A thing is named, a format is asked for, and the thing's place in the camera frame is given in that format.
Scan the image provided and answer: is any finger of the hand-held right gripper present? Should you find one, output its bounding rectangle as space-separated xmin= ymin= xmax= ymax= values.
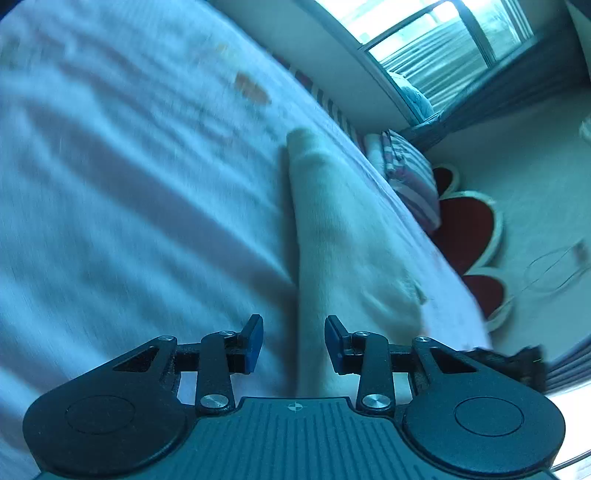
xmin=464 ymin=345 xmax=548 ymax=394

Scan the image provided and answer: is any window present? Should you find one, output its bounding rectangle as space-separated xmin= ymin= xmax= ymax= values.
xmin=318 ymin=0 xmax=539 ymax=127

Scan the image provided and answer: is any white floral bed sheet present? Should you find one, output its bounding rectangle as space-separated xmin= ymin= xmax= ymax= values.
xmin=0 ymin=0 xmax=492 ymax=480

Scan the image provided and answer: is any white cable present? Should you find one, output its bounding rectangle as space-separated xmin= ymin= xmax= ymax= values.
xmin=510 ymin=241 xmax=591 ymax=305

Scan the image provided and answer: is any light blue cushion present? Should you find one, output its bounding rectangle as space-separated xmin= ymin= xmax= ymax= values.
xmin=387 ymin=71 xmax=435 ymax=121

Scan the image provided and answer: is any striped bed sheet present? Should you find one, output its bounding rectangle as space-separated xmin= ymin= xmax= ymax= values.
xmin=272 ymin=55 xmax=365 ymax=144

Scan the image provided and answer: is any white towel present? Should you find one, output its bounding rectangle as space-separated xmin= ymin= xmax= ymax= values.
xmin=285 ymin=128 xmax=429 ymax=398

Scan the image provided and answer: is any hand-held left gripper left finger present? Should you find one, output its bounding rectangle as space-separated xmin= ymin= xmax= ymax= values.
xmin=113 ymin=314 xmax=265 ymax=415

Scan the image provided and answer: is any red heart-shaped rug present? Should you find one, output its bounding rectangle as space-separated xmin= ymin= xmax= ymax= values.
xmin=429 ymin=165 xmax=517 ymax=332

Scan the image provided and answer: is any striped pillow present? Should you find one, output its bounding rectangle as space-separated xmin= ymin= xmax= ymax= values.
xmin=362 ymin=129 xmax=443 ymax=232

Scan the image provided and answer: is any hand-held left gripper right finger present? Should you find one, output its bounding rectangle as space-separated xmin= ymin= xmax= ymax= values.
xmin=324 ymin=315 xmax=482 ymax=411

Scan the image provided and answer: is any blue curtain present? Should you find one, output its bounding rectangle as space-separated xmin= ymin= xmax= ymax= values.
xmin=399 ymin=34 xmax=591 ymax=151

